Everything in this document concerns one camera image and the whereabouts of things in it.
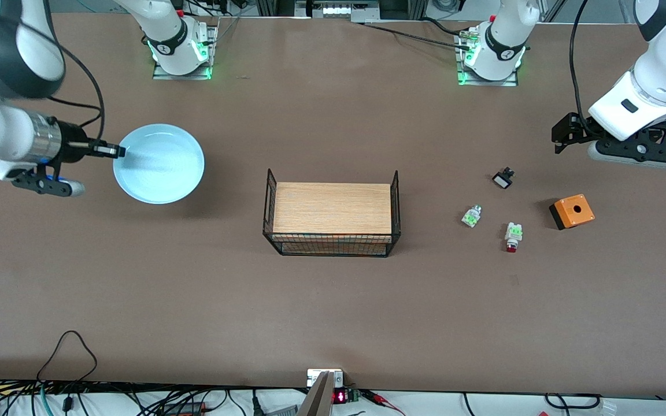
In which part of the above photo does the red black clip lead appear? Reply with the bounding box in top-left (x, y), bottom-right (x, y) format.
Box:
top-left (362, 390), bottom-right (408, 416)

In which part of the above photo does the black wire basket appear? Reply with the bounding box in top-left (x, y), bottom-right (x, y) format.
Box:
top-left (262, 168), bottom-right (401, 258)

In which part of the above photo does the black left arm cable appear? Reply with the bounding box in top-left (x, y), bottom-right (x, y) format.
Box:
top-left (569, 0), bottom-right (597, 133)

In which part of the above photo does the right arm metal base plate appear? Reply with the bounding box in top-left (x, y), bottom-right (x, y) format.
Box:
top-left (153, 24), bottom-right (219, 81)

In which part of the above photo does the light blue round plate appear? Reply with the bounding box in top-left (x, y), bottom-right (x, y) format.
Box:
top-left (113, 124), bottom-right (205, 205)

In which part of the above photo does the orange button enclosure box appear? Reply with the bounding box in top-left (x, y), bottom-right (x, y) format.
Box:
top-left (549, 194), bottom-right (595, 231)

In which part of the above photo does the grey angled beam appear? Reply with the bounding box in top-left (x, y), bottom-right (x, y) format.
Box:
top-left (297, 371), bottom-right (334, 416)

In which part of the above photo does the silver metal bracket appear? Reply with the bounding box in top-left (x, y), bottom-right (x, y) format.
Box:
top-left (307, 369), bottom-right (344, 388)

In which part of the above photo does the black base cable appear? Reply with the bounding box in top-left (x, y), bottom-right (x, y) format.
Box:
top-left (362, 17), bottom-right (472, 51)

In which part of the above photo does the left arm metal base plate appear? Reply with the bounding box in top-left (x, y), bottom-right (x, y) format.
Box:
top-left (454, 29), bottom-right (520, 87)

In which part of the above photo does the black looped cable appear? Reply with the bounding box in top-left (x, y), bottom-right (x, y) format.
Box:
top-left (36, 330), bottom-right (98, 383)

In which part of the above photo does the red push button switch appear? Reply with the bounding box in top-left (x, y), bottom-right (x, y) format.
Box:
top-left (504, 222), bottom-right (524, 254)

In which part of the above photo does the aluminium frame structure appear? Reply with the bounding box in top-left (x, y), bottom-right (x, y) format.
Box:
top-left (255, 0), bottom-right (429, 24)

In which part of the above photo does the wooden board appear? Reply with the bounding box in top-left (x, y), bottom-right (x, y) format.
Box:
top-left (273, 183), bottom-right (393, 236)

